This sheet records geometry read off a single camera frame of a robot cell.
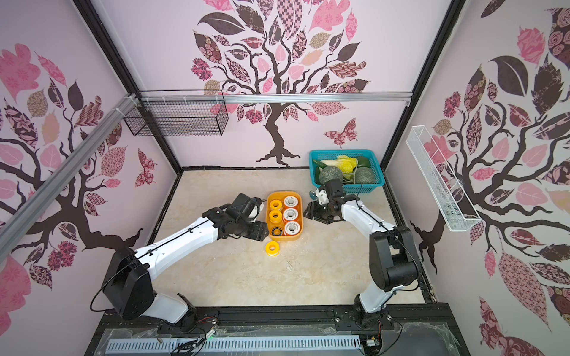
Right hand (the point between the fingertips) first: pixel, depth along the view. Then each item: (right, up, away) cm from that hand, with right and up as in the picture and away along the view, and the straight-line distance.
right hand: (309, 217), depth 89 cm
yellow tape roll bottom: (-15, +4, +11) cm, 19 cm away
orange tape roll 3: (-7, -5, +3) cm, 9 cm away
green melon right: (+28, +19, +14) cm, 36 cm away
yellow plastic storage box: (-12, +8, +14) cm, 21 cm away
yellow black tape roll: (-14, -7, +6) cm, 16 cm away
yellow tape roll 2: (-15, -13, 0) cm, 20 cm away
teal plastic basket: (+22, +26, +21) cm, 40 cm away
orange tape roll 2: (-8, +1, +8) cm, 11 cm away
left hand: (-20, -6, -7) cm, 22 cm away
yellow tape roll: (-14, -1, +8) cm, 16 cm away
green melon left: (+11, +20, +13) cm, 26 cm away
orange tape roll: (-8, +6, +11) cm, 15 cm away
